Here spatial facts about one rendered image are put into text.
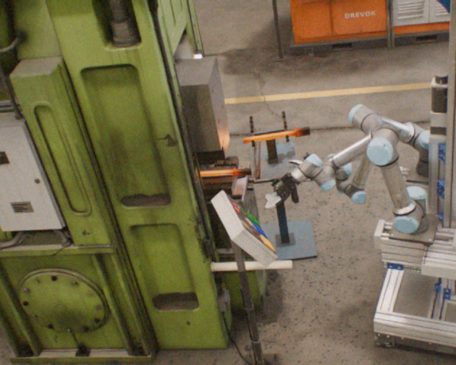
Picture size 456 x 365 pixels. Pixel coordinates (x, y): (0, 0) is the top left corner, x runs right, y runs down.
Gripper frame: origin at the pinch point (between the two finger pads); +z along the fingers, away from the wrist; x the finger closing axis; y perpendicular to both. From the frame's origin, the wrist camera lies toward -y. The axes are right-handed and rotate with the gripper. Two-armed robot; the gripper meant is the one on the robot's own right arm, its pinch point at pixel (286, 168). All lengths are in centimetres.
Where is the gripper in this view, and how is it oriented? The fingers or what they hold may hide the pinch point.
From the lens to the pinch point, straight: 379.9
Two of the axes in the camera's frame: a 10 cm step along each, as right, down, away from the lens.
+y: 1.6, 8.0, 5.8
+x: 1.2, -6.0, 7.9
